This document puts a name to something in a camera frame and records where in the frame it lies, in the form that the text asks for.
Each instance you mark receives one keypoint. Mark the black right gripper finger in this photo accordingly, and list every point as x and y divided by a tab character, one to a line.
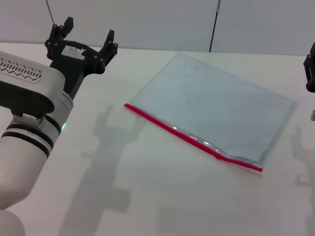
311	78

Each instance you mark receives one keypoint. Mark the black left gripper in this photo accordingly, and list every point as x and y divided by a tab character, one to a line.
73	64

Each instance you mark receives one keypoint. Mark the clear document bag red zip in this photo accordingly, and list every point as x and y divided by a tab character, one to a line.
209	98

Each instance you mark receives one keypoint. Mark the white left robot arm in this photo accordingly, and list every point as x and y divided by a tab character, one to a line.
22	159

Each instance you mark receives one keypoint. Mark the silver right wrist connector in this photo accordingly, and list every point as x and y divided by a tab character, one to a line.
313	115

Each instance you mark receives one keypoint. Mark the black vertical wall strip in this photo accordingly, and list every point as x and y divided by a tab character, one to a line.
213	32

